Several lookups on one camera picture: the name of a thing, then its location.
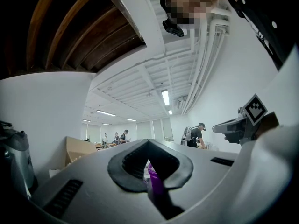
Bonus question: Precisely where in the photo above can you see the person's black buttoned shirt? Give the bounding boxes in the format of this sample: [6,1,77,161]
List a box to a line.
[228,0,299,71]

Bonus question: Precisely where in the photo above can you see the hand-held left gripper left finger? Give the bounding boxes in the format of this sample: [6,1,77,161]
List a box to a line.
[29,138,164,224]

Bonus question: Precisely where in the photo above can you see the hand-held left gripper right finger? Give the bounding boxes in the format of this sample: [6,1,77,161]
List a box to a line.
[149,122,299,224]

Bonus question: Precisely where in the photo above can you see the white ceiling pipes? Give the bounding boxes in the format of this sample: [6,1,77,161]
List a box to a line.
[182,6,231,116]

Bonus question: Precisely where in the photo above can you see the brown wooden beam structure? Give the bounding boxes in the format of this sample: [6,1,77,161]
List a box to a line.
[0,0,148,79]

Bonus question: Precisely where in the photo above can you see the person's right forearm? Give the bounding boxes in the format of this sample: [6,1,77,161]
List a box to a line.
[256,112,280,140]

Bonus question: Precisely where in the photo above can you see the person's head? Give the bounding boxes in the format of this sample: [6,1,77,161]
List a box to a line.
[167,0,236,30]

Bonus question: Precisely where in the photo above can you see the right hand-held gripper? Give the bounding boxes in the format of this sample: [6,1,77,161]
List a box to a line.
[212,93,268,147]

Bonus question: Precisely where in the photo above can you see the purple plastic bucket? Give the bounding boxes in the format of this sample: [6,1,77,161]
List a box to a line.
[147,163,165,197]

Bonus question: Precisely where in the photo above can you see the group of ceiling light panels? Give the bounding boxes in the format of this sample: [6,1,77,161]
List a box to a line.
[81,89,173,126]

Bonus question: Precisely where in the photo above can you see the large rounded appliance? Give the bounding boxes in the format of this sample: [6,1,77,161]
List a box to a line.
[0,121,38,199]

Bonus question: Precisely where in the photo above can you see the black head camera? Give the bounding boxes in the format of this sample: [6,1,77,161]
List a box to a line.
[160,0,185,38]

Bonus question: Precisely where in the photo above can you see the large open cardboard box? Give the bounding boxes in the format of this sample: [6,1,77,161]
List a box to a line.
[65,136,98,168]

